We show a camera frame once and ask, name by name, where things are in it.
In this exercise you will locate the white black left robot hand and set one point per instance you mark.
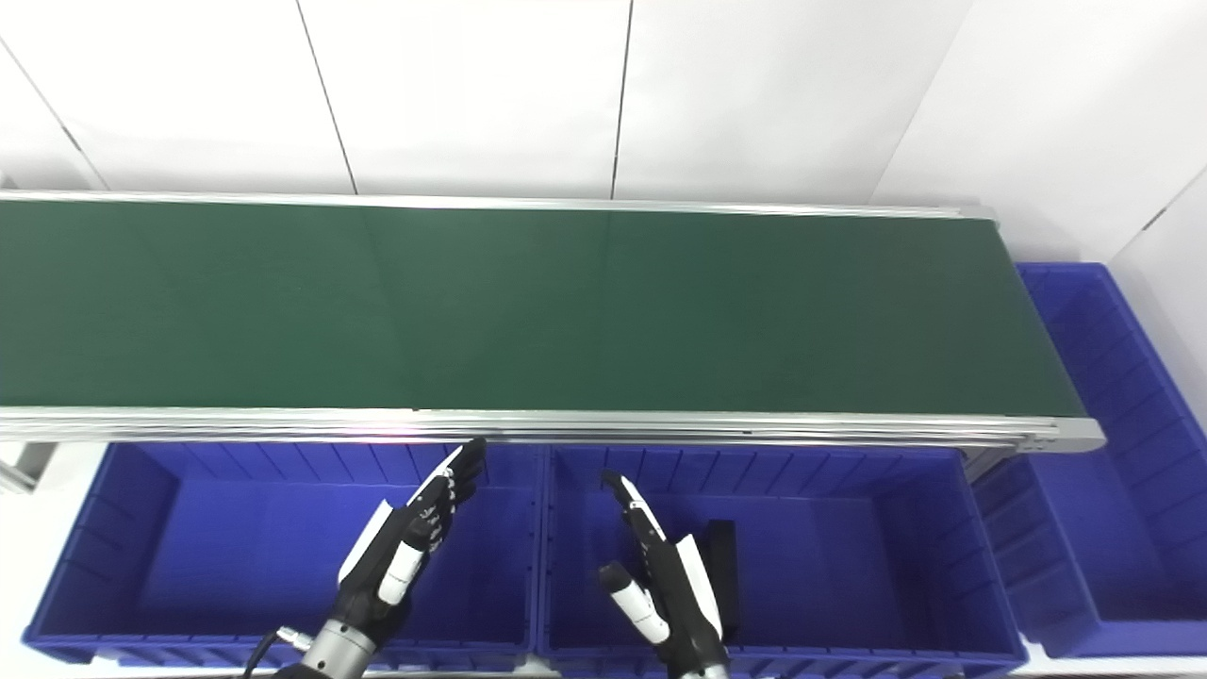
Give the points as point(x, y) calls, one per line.
point(377, 566)

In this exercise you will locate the aluminium conveyor support leg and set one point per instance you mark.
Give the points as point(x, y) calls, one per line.
point(24, 467)
point(985, 462)

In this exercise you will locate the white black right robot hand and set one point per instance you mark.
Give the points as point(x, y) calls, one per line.
point(679, 594)

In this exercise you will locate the black rectangular part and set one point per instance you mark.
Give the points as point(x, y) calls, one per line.
point(722, 566)

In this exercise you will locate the blue plastic bin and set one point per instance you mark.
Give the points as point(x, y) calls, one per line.
point(1094, 528)
point(830, 566)
point(236, 547)

